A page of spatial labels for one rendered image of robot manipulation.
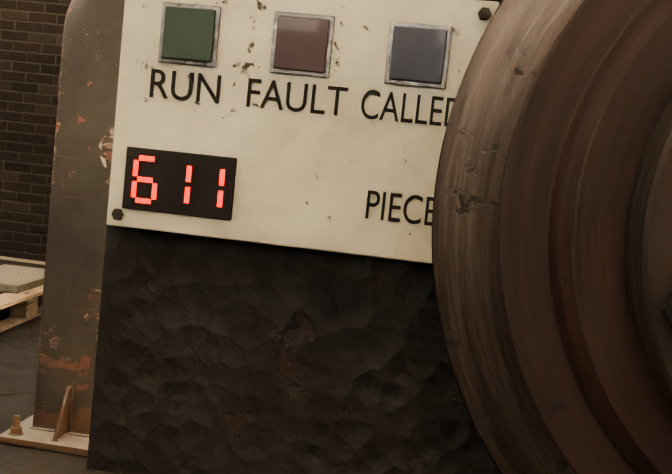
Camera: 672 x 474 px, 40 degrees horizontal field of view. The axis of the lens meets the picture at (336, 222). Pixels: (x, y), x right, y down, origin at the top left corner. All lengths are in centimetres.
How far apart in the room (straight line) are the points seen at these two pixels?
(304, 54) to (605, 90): 24
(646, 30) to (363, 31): 23
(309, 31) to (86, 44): 270
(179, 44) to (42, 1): 674
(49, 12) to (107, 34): 408
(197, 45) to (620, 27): 30
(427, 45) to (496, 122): 15
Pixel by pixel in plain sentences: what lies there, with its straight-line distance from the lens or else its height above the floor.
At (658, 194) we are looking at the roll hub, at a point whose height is 113.
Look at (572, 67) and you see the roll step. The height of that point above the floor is 119.
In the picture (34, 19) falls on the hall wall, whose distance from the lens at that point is 741.
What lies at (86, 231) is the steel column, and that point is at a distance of 332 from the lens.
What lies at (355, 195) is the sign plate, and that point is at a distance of 64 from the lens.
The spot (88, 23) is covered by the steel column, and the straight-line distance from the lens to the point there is 333.
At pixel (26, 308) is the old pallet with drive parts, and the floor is 8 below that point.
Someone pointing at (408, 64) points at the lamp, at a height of 119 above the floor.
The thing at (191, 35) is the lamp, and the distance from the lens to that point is 66.
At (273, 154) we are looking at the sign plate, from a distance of 65.
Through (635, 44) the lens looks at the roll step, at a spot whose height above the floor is 120.
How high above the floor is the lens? 114
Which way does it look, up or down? 5 degrees down
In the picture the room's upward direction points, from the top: 6 degrees clockwise
